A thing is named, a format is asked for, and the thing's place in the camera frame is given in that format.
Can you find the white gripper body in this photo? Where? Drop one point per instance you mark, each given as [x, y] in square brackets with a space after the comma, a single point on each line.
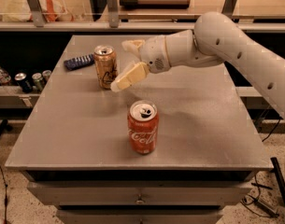
[154, 54]

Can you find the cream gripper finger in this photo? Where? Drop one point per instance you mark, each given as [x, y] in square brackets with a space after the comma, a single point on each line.
[133, 46]
[133, 73]

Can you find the orange LaCroix can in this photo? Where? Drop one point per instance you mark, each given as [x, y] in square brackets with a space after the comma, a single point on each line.
[105, 60]

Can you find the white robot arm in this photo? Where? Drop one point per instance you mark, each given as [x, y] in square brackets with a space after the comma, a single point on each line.
[213, 40]

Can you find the red Coca-Cola can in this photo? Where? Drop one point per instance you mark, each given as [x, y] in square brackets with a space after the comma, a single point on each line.
[143, 124]

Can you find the silver soda can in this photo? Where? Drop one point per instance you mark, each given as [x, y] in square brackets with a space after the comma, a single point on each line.
[46, 74]

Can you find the green soda can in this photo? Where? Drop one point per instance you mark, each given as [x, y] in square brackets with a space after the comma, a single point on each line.
[38, 81]

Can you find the dark blue soda can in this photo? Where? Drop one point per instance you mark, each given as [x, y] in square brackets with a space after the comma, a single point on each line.
[22, 80]

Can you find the blue snack bag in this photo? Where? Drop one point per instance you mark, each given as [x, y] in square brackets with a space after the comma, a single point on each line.
[79, 62]

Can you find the white and orange bag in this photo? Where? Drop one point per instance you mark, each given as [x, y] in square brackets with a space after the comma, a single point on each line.
[36, 11]

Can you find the clear plastic water bottle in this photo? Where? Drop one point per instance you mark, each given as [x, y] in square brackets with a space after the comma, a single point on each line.
[5, 78]

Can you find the grey table drawer unit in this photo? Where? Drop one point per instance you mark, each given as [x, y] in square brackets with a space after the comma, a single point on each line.
[139, 202]

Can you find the black bar on floor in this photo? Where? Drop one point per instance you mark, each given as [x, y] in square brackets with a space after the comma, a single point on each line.
[279, 177]

